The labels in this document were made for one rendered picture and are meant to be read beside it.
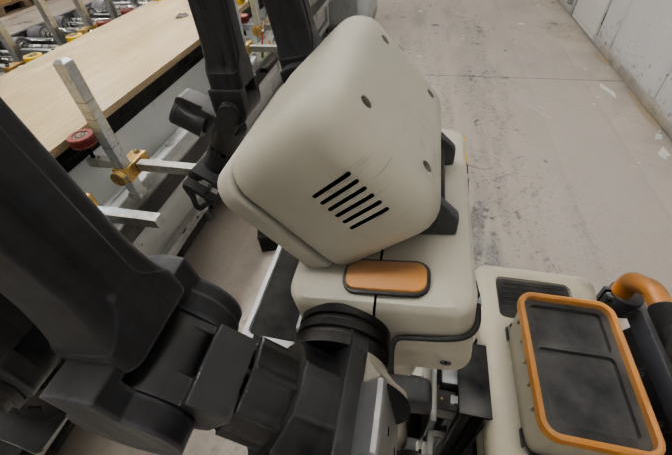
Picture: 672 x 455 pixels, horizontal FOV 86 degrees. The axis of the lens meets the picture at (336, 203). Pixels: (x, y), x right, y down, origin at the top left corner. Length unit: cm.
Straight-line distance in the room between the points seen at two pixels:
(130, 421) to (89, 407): 3
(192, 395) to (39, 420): 31
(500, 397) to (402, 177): 56
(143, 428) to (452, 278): 24
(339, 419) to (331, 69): 25
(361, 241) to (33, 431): 41
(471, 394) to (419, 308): 45
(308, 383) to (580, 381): 51
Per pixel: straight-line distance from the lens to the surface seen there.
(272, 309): 54
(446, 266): 33
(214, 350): 28
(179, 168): 127
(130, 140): 169
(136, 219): 110
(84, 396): 26
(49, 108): 174
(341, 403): 29
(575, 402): 69
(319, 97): 25
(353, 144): 25
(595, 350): 75
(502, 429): 74
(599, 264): 220
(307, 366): 28
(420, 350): 37
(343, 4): 493
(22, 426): 56
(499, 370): 78
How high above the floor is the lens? 150
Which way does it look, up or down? 43 degrees down
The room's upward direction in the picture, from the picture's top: 5 degrees counter-clockwise
